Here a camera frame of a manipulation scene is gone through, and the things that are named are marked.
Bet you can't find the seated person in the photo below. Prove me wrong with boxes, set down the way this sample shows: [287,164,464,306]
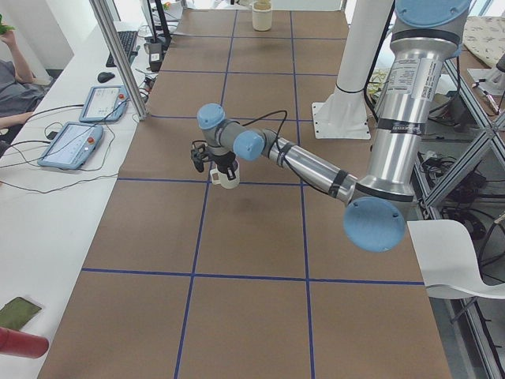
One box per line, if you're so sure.
[1,22,45,155]

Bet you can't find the aluminium frame post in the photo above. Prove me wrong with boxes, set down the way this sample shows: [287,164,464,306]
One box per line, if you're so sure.
[89,0,148,121]

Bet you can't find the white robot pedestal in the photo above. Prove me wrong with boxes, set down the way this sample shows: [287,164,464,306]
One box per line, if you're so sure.
[312,0,395,140]

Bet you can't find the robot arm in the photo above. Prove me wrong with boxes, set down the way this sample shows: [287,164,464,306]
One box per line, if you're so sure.
[191,1,470,252]

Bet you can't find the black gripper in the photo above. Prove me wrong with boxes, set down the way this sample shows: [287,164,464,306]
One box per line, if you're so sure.
[190,140,237,174]

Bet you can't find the white chair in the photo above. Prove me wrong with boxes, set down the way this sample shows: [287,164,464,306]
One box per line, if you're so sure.
[407,220,504,300]

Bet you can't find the upper blue teach pendant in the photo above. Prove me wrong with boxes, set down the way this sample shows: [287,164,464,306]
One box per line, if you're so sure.
[79,85,129,123]

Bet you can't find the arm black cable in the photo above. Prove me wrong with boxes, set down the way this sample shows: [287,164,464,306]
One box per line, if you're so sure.
[240,110,348,194]

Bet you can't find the black keyboard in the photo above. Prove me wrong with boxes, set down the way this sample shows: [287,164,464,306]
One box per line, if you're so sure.
[117,31,139,62]

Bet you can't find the green cloth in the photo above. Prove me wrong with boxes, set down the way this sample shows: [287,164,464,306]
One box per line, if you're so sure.
[0,297,42,331]

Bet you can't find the white mug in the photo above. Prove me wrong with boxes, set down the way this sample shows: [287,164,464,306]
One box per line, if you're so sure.
[210,160,240,190]

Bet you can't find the lower blue teach pendant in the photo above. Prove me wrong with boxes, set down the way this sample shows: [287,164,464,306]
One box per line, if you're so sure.
[37,122,103,170]

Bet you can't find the blue teach pendant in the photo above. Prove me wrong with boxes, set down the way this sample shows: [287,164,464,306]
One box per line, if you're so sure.
[37,122,103,170]
[79,85,129,123]

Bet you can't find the black computer mouse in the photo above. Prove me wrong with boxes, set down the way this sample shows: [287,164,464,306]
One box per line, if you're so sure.
[97,72,115,84]

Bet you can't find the red cylinder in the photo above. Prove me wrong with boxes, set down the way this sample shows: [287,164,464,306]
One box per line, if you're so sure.
[1,327,49,358]

